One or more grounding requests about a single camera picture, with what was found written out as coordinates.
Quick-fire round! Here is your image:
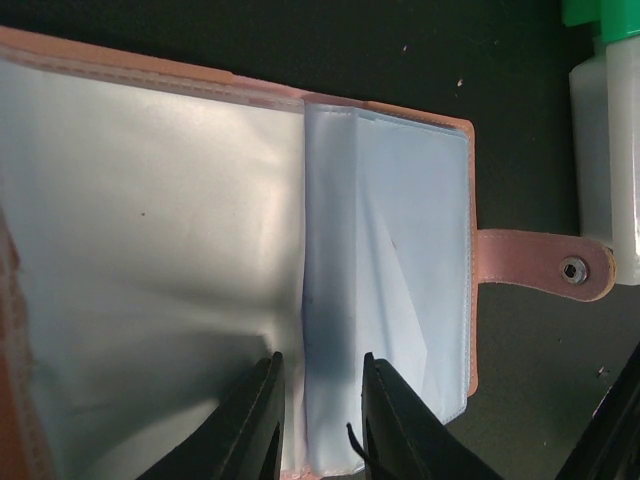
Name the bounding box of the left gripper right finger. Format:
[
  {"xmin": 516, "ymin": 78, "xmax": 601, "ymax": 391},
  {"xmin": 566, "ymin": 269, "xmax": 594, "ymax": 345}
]
[{"xmin": 361, "ymin": 353, "xmax": 495, "ymax": 479}]

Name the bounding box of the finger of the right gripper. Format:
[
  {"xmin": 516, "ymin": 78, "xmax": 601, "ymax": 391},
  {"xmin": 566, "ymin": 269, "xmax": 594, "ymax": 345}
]
[{"xmin": 557, "ymin": 349, "xmax": 639, "ymax": 480}]

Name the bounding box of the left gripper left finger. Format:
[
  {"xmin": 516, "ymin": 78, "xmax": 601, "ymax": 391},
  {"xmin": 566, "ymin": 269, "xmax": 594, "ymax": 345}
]
[{"xmin": 140, "ymin": 352, "xmax": 285, "ymax": 480}]

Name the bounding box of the green and white card bin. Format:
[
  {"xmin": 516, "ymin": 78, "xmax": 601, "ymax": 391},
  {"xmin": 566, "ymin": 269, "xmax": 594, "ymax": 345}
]
[{"xmin": 562, "ymin": 1, "xmax": 639, "ymax": 286}]

